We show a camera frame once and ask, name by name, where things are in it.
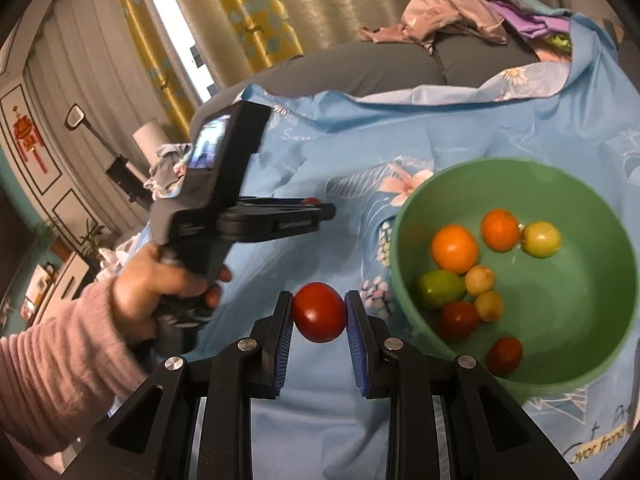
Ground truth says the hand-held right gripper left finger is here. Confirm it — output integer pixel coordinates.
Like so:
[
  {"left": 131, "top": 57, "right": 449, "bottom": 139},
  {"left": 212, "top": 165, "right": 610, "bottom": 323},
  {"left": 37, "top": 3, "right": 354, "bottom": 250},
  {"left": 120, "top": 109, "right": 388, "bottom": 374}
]
[{"left": 60, "top": 290, "right": 295, "bottom": 480}]

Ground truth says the beige curtain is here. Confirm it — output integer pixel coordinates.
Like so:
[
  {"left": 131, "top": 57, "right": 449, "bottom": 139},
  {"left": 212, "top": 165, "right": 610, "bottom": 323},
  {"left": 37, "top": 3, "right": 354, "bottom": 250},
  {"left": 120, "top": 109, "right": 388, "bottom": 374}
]
[{"left": 160, "top": 0, "right": 566, "bottom": 56}]

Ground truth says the red knot wall decoration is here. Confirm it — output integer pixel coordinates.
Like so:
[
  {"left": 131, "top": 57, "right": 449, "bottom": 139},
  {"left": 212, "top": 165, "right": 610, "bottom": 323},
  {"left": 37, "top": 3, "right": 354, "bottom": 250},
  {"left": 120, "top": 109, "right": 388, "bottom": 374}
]
[{"left": 11, "top": 105, "right": 48, "bottom": 173}]

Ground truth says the blue floral sheet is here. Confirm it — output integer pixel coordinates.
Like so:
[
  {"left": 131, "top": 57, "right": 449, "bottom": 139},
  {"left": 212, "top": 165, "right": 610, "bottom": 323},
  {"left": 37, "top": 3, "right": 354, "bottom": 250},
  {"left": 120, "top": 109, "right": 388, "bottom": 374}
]
[{"left": 107, "top": 7, "right": 640, "bottom": 480}]

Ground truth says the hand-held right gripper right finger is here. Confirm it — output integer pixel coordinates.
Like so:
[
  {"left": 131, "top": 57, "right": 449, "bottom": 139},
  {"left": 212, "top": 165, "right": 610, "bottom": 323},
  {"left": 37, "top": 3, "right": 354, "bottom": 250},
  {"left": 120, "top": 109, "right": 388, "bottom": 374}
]
[{"left": 345, "top": 290, "right": 581, "bottom": 480}]

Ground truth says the small yellow fruit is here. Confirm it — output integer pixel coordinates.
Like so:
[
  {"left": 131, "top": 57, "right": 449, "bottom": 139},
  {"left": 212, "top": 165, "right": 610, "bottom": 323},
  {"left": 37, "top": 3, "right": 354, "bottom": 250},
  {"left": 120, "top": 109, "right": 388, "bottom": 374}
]
[
  {"left": 474, "top": 291, "right": 505, "bottom": 323},
  {"left": 464, "top": 265, "right": 496, "bottom": 297}
]

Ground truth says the pink cloth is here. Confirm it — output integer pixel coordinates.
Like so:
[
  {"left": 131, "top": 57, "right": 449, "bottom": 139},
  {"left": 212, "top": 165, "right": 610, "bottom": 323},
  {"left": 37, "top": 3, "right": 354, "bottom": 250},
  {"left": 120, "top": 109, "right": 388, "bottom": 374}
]
[{"left": 357, "top": 0, "right": 508, "bottom": 56}]

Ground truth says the yellow patterned curtain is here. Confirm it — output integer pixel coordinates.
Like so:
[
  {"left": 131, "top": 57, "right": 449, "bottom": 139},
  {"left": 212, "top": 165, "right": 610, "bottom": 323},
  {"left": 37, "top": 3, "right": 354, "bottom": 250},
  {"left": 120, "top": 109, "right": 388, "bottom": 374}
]
[{"left": 107, "top": 0, "right": 305, "bottom": 123}]

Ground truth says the potted green plant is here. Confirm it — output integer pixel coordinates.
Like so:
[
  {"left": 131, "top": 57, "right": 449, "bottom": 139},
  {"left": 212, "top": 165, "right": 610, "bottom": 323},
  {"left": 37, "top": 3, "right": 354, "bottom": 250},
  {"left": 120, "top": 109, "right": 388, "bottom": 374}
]
[{"left": 75, "top": 217, "right": 113, "bottom": 261}]

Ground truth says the green lime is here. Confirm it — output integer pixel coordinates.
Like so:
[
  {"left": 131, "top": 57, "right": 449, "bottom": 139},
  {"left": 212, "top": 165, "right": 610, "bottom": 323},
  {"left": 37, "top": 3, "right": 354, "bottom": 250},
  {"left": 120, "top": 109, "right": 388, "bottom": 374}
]
[{"left": 416, "top": 270, "right": 467, "bottom": 311}]

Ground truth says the grey sofa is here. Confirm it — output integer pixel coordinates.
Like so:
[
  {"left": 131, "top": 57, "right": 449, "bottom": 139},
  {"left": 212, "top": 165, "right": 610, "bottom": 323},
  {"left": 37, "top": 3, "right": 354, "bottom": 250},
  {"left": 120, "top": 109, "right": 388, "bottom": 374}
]
[{"left": 190, "top": 30, "right": 546, "bottom": 131}]

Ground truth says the grey patterned cloth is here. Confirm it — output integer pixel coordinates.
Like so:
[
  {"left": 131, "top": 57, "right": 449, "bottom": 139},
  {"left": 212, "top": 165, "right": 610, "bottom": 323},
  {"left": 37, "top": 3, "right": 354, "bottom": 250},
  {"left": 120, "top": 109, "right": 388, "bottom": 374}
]
[{"left": 145, "top": 142, "right": 193, "bottom": 198}]

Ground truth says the person's left hand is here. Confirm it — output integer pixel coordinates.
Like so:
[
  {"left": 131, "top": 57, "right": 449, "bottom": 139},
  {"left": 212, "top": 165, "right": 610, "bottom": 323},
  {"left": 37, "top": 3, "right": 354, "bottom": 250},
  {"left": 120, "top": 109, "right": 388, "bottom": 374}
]
[{"left": 112, "top": 242, "right": 234, "bottom": 348}]

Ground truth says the person's left forearm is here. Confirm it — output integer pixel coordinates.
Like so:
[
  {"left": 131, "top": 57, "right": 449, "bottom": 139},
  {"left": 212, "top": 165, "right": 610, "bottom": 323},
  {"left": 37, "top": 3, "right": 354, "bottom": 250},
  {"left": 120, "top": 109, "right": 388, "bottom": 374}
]
[{"left": 0, "top": 277, "right": 151, "bottom": 458}]

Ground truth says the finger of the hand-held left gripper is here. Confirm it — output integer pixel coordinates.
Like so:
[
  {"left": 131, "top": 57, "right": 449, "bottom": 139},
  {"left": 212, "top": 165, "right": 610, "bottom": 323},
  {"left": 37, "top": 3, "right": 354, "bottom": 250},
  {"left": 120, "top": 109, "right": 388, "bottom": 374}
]
[{"left": 240, "top": 198, "right": 337, "bottom": 222}]

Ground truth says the white cabinet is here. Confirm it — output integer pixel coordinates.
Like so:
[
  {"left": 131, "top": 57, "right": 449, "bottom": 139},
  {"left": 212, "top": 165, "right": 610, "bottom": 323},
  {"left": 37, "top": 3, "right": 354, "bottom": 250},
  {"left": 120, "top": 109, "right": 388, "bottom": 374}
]
[{"left": 25, "top": 250, "right": 93, "bottom": 321}]

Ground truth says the black phone stand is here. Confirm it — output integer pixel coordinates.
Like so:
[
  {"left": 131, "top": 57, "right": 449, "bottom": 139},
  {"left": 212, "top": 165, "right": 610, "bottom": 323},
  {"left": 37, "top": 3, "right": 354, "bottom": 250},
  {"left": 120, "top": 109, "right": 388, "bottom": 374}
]
[{"left": 64, "top": 104, "right": 153, "bottom": 211}]

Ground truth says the orange tangerine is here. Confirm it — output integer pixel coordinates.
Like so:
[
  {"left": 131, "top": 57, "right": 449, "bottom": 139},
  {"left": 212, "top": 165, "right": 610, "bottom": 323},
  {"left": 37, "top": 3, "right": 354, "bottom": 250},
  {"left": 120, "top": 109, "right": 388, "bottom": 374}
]
[
  {"left": 431, "top": 225, "right": 480, "bottom": 275},
  {"left": 480, "top": 209, "right": 521, "bottom": 253}
]

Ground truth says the purple cloth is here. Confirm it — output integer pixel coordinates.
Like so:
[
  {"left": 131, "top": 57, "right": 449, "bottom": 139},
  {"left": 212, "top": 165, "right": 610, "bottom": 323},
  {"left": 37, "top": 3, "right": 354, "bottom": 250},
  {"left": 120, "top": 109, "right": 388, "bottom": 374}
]
[{"left": 487, "top": 0, "right": 573, "bottom": 41}]

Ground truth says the green bowl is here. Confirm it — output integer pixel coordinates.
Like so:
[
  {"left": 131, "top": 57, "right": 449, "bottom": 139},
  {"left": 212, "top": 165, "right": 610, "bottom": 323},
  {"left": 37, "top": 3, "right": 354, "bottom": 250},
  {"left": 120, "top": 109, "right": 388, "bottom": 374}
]
[{"left": 390, "top": 157, "right": 640, "bottom": 403}]

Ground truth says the yellow-green mango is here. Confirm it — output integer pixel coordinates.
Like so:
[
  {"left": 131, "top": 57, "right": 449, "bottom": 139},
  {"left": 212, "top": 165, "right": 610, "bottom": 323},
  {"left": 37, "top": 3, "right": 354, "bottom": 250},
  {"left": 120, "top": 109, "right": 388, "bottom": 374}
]
[{"left": 521, "top": 221, "right": 563, "bottom": 259}]

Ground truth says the grey pleated curtain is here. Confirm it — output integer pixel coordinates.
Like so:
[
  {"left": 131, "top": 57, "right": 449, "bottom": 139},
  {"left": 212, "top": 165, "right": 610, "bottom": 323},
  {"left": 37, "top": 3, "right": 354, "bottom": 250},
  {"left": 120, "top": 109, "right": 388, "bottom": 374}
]
[{"left": 22, "top": 0, "right": 166, "bottom": 221}]

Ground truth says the white paper roll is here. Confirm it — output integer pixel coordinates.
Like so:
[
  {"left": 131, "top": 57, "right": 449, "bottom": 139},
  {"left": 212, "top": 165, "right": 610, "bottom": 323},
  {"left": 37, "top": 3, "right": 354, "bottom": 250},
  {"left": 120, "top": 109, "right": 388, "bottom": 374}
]
[{"left": 132, "top": 117, "right": 168, "bottom": 161}]

